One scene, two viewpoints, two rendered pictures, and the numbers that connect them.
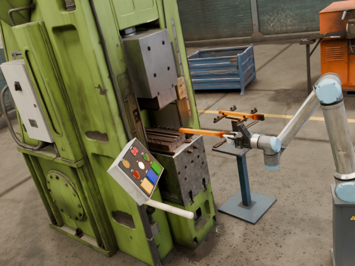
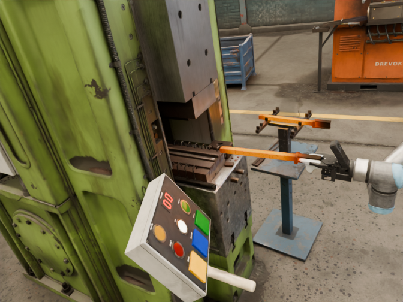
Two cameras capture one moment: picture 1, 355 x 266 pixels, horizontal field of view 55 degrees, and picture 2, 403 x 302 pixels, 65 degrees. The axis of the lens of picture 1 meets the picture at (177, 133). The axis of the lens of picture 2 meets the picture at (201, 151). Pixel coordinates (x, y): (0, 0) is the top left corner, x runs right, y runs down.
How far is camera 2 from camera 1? 1.06 m
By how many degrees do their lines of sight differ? 9
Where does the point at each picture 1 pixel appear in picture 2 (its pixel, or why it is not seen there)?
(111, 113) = (118, 132)
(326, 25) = (342, 10)
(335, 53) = (350, 42)
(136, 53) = (158, 23)
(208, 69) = not seen: hidden behind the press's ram
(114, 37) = not seen: outside the picture
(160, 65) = (195, 45)
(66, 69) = (27, 53)
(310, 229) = (379, 266)
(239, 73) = (240, 66)
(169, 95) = (207, 97)
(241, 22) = (228, 13)
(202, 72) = not seen: hidden behind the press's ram
